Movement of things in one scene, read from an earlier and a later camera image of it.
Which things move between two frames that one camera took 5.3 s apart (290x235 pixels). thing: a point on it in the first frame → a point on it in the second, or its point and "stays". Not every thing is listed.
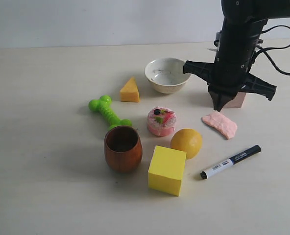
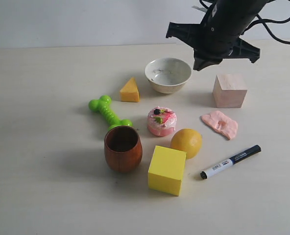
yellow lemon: (187, 140) stays
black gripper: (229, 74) → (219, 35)
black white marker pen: (234, 160) stays
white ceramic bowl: (165, 75) stays
